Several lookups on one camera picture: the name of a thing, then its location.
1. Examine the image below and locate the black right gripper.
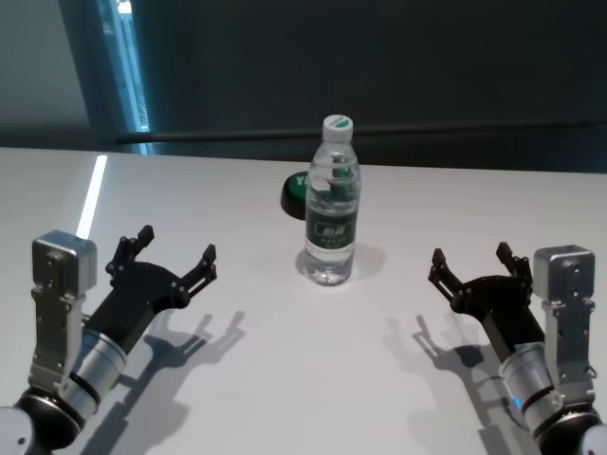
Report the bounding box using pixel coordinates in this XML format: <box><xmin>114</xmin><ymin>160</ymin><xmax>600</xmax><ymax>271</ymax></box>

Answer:
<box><xmin>428</xmin><ymin>241</ymin><xmax>546</xmax><ymax>355</ymax></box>

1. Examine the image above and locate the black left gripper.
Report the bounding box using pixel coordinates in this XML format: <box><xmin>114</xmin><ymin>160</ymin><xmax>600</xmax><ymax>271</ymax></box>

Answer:
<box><xmin>84</xmin><ymin>225</ymin><xmax>218</xmax><ymax>355</ymax></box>

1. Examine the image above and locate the clear water bottle green label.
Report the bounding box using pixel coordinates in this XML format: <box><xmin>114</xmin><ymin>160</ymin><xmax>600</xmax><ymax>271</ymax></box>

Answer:
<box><xmin>303</xmin><ymin>114</ymin><xmax>359</xmax><ymax>286</ymax></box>

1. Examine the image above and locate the green YES button black base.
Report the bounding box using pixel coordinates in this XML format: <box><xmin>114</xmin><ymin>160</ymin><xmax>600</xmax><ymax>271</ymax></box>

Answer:
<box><xmin>278</xmin><ymin>171</ymin><xmax>312</xmax><ymax>220</ymax></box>

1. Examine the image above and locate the narrow window pane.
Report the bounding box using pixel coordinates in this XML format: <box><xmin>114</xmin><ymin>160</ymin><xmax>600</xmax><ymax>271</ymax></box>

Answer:
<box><xmin>97</xmin><ymin>0</ymin><xmax>156</xmax><ymax>156</ymax></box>

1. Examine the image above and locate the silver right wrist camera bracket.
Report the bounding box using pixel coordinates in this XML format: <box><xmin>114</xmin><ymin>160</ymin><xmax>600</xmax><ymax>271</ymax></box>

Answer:
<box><xmin>533</xmin><ymin>245</ymin><xmax>597</xmax><ymax>394</ymax></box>

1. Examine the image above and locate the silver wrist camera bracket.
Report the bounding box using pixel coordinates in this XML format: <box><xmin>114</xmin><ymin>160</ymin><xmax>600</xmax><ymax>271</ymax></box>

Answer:
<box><xmin>28</xmin><ymin>230</ymin><xmax>99</xmax><ymax>392</ymax></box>
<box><xmin>533</xmin><ymin>245</ymin><xmax>597</xmax><ymax>394</ymax></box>

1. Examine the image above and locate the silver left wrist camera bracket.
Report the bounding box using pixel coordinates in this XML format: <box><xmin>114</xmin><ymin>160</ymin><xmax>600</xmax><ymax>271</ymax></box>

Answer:
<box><xmin>28</xmin><ymin>230</ymin><xmax>99</xmax><ymax>392</ymax></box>

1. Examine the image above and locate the grey horizontal rail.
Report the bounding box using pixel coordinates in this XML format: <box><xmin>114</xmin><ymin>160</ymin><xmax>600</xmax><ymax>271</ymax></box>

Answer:
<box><xmin>116</xmin><ymin>120</ymin><xmax>607</xmax><ymax>146</ymax></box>

